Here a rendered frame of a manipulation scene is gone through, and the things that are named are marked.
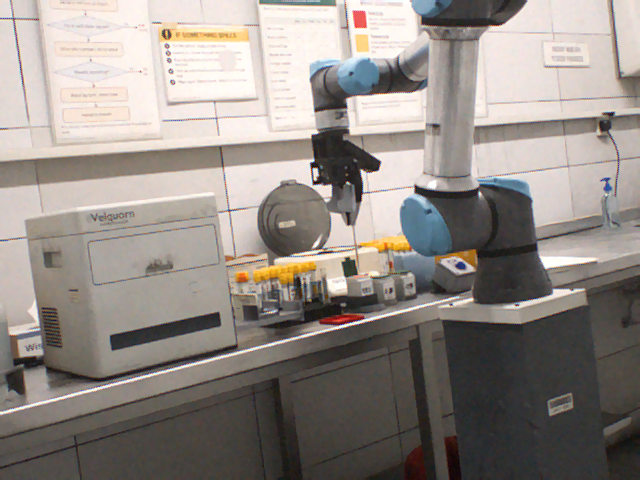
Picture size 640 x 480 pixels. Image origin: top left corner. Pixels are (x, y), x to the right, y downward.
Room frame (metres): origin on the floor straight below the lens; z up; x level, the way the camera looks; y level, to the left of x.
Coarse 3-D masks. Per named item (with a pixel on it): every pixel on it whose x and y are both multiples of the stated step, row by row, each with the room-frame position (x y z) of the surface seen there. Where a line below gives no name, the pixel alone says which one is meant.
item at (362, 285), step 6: (354, 276) 1.87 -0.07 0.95; (360, 276) 1.86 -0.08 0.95; (366, 276) 1.86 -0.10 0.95; (348, 282) 1.86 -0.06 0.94; (354, 282) 1.85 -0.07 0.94; (360, 282) 1.84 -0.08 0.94; (366, 282) 1.85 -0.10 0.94; (372, 282) 1.86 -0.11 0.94; (348, 288) 1.87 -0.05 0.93; (354, 288) 1.85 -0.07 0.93; (360, 288) 1.84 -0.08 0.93; (366, 288) 1.85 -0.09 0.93; (372, 288) 1.86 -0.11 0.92; (348, 294) 1.87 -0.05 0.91; (354, 294) 1.85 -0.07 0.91; (360, 294) 1.84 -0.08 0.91; (366, 294) 1.85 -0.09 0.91
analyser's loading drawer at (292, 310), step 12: (264, 300) 1.70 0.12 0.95; (276, 300) 1.66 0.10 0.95; (288, 300) 1.73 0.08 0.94; (252, 312) 1.65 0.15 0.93; (264, 312) 1.70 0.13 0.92; (276, 312) 1.66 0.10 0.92; (288, 312) 1.69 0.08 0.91; (300, 312) 1.69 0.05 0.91; (240, 324) 1.61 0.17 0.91; (252, 324) 1.62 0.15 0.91; (264, 324) 1.64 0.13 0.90
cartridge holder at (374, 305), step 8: (352, 296) 1.85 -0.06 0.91; (360, 296) 1.83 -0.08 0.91; (368, 296) 1.84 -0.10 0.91; (376, 296) 1.86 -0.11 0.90; (352, 304) 1.85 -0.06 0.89; (360, 304) 1.83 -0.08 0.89; (368, 304) 1.84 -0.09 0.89; (376, 304) 1.84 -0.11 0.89; (384, 304) 1.85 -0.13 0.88; (368, 312) 1.82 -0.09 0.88
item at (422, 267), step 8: (392, 256) 2.04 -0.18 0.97; (400, 256) 2.01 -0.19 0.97; (408, 256) 2.01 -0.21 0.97; (416, 256) 2.03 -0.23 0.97; (424, 256) 2.04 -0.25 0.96; (400, 264) 2.01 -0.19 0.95; (408, 264) 2.01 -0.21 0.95; (416, 264) 2.02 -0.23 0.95; (424, 264) 2.04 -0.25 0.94; (432, 264) 2.05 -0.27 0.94; (416, 272) 2.02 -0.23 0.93; (424, 272) 2.04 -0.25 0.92; (432, 272) 2.05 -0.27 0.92; (416, 280) 2.02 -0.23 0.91; (424, 280) 2.03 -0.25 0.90; (416, 288) 2.02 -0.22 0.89; (424, 288) 2.03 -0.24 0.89
